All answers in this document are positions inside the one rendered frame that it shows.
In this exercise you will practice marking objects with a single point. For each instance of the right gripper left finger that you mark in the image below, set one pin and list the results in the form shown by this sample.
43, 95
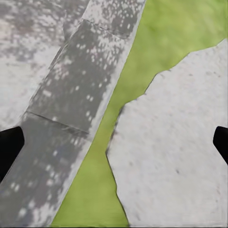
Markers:
11, 142

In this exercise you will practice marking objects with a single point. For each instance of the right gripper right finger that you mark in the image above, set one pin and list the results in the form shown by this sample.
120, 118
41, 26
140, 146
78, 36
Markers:
220, 140

